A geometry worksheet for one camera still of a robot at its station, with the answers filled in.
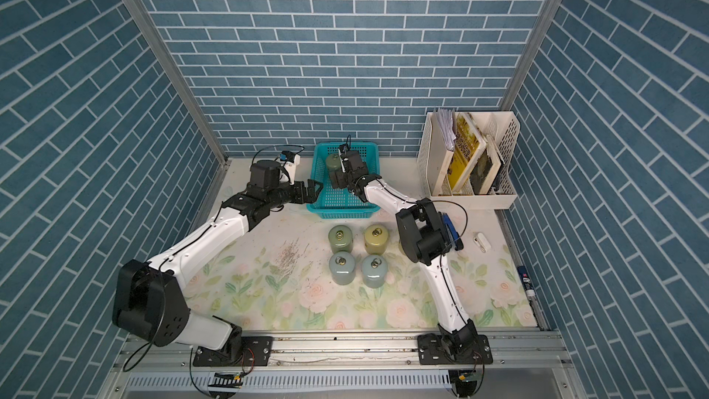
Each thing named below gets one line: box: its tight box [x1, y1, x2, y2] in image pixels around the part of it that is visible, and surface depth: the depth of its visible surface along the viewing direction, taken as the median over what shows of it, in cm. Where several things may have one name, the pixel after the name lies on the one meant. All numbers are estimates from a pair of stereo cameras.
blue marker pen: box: [516, 266, 537, 299], surface depth 91 cm
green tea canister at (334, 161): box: [326, 152, 342, 170], surface depth 110 cm
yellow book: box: [446, 112, 488, 193], surface depth 98 cm
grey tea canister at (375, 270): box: [361, 253, 389, 289], surface depth 83 cm
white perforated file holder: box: [417, 110, 521, 210], surface depth 100 cm
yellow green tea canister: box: [328, 224, 354, 254], surface depth 89 cm
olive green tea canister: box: [363, 223, 389, 256], surface depth 90 cm
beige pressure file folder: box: [427, 111, 455, 197], surface depth 91 cm
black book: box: [468, 134, 505, 195], surface depth 96 cm
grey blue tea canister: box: [328, 251, 356, 286], surface depth 84 cm
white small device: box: [472, 231, 492, 254], surface depth 95 cm
